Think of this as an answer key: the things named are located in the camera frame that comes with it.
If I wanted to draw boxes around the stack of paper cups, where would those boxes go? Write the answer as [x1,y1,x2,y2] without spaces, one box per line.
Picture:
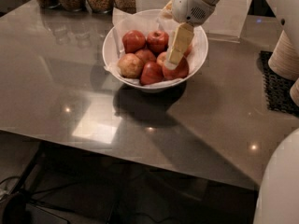
[268,32,299,81]
[290,78,299,106]

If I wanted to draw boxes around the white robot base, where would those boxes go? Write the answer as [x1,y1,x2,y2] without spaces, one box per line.
[253,129,299,224]

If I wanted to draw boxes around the black rubber mat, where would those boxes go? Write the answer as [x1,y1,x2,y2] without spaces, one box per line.
[259,50,299,117]

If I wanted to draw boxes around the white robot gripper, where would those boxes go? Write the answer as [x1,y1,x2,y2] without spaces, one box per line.
[160,0,216,70]

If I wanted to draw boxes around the clear acrylic sign holder right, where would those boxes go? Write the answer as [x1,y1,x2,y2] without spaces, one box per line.
[203,0,252,43]

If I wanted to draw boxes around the red apple front middle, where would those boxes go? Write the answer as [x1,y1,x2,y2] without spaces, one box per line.
[140,62,164,85]

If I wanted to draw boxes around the large red apple front right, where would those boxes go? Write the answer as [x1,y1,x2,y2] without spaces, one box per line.
[163,58,189,80]

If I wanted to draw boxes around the small orange apple centre right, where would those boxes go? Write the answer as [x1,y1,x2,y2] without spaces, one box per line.
[156,51,166,66]

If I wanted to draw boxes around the yellow-red apple back right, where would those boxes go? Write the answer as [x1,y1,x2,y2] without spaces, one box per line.
[184,44,192,58]

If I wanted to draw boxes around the small red apple centre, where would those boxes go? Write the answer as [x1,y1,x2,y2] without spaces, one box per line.
[135,49,156,63]

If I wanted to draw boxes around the white paper bowl liner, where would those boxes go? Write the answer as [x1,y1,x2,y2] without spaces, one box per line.
[102,9,208,92]

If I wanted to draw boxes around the white bowl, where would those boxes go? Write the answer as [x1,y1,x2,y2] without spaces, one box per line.
[102,9,208,92]

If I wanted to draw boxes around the red apple back left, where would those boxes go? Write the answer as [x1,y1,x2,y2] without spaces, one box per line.
[122,30,146,53]

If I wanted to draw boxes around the dark round object on floor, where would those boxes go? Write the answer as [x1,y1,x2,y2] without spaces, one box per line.
[0,192,28,224]

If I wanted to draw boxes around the black cable on floor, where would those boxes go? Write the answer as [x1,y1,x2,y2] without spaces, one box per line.
[0,175,76,217]

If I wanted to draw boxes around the red apple back middle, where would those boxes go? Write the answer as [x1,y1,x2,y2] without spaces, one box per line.
[147,30,169,53]

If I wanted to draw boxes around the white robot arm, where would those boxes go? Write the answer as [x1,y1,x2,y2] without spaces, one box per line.
[166,0,299,69]

